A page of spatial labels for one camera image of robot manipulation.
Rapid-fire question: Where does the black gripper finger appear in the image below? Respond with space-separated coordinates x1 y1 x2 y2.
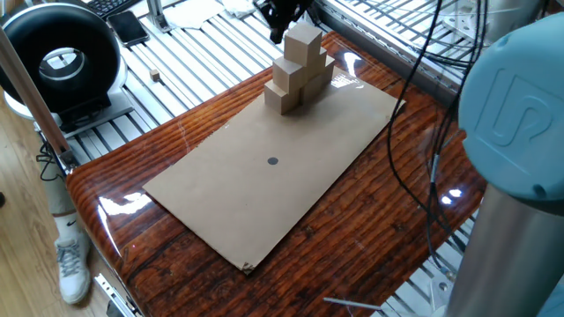
304 6 322 26
254 0 294 45

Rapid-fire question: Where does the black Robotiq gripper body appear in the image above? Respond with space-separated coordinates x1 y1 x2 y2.
275 0 315 17

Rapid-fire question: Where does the light wooden cube block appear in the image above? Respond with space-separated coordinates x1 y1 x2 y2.
263 78 302 116
304 47 329 84
283 21 324 69
272 55 309 95
323 55 337 88
299 73 330 106

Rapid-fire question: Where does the white crumpled cloth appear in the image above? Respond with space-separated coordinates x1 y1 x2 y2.
219 0 259 19

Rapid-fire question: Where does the white paper sheet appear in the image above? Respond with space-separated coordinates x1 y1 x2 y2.
162 0 226 30

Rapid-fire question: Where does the black smartphone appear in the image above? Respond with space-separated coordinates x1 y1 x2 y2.
107 10 151 48

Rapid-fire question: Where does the black keyboard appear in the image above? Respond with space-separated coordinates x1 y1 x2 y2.
83 0 142 19

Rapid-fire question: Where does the brown cardboard sheet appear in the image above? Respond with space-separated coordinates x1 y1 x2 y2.
142 65 406 275

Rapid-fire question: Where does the white round housing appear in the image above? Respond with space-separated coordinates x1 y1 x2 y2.
482 0 545 43

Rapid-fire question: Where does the glossy dark wooden board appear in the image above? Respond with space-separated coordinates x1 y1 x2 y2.
65 30 488 317

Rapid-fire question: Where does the person's leg with sock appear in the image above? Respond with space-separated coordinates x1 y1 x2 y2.
39 144 84 242

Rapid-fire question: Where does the white zip tie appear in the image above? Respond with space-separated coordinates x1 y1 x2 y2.
323 297 415 316

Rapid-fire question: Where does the white sneaker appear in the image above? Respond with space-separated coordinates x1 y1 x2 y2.
55 232 93 306

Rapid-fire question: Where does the short aluminium post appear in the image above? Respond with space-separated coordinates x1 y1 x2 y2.
145 0 173 34

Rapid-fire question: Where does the black cable bundle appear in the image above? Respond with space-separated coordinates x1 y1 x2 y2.
396 0 490 71

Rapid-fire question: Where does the cable with silver connector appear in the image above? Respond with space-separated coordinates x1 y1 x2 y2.
426 153 455 278

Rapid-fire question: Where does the black ring-shaped device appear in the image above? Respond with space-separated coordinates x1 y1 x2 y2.
0 2 136 133

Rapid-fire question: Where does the tan diagonal frame bar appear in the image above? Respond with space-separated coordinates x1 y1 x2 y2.
0 26 81 176

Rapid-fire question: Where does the tangled thin black cable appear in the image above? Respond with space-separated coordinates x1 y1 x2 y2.
34 140 65 182

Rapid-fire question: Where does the metal drawer rail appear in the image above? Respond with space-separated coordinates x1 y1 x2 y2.
93 272 145 317

